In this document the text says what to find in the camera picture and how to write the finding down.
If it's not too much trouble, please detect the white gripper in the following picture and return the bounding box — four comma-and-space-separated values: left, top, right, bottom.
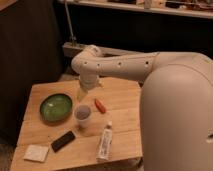
77, 75, 99, 101

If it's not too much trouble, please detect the black eraser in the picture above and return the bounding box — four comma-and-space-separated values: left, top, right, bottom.
51, 131, 76, 152

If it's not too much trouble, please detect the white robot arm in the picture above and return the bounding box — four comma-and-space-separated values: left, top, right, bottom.
71, 45, 213, 171

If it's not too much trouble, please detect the clear plastic cup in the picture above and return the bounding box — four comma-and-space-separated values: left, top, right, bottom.
74, 105, 91, 128

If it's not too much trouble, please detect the green ceramic bowl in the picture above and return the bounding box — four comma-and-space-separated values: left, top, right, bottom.
39, 93, 73, 122

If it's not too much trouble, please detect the orange carrot toy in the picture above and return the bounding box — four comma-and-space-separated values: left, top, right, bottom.
94, 99, 106, 114

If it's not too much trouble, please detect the wooden table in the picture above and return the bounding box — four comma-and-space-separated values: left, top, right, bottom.
11, 77, 142, 171

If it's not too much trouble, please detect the metal pole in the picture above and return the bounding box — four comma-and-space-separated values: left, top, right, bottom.
64, 0, 76, 46

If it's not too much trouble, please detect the white tube with label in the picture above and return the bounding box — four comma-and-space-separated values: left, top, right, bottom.
97, 121, 113, 161

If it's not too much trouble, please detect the white square sponge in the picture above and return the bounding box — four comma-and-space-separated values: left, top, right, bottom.
23, 145, 49, 162

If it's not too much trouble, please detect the upper wooden shelf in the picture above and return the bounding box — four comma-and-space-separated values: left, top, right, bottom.
57, 0, 213, 19

